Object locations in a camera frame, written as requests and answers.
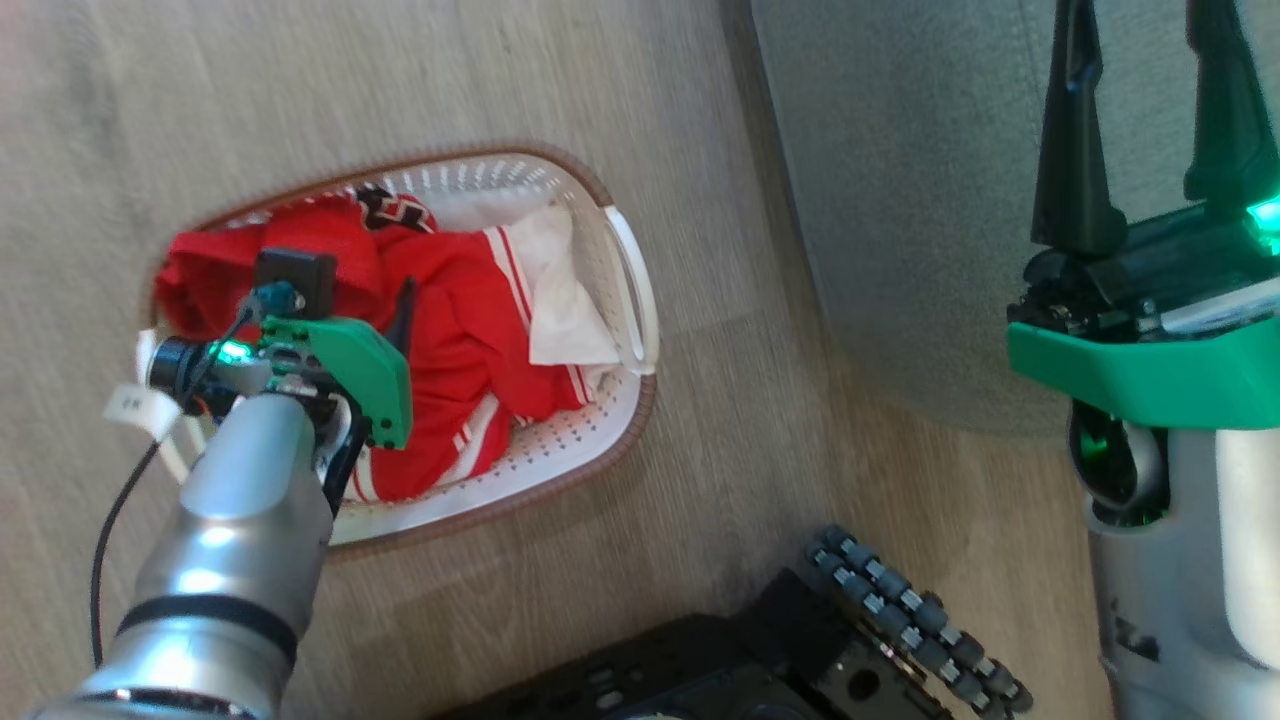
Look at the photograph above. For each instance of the grey fabric sofa seat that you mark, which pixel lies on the grey fabric sofa seat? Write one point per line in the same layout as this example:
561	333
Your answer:
900	200

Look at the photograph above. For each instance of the red garment with black logo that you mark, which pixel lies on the red garment with black logo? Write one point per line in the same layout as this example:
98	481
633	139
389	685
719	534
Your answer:
210	270

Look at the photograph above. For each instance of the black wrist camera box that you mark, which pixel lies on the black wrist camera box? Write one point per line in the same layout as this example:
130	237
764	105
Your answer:
295	282

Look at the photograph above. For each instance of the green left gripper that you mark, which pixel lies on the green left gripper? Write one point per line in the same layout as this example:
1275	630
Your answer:
355	375

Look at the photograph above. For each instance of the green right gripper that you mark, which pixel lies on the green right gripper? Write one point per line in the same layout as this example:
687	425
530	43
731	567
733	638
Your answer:
1150	360

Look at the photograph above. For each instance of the white cloth garment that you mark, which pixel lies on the white cloth garment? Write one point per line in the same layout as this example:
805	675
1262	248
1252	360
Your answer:
565	300

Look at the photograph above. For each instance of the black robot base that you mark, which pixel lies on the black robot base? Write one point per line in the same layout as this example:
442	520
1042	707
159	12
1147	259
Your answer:
720	670

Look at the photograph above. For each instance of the white plastic laundry basket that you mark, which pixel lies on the white plastic laundry basket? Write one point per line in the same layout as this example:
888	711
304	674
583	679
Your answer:
560	450

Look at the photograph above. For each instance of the white paper tag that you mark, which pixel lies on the white paper tag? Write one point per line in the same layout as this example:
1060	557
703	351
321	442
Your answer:
130	403

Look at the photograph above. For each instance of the red jersey with white stripes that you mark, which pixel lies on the red jersey with white stripes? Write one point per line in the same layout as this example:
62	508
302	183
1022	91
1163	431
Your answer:
460	360

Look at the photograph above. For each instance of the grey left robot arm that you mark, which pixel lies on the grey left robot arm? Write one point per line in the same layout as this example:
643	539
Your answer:
240	520

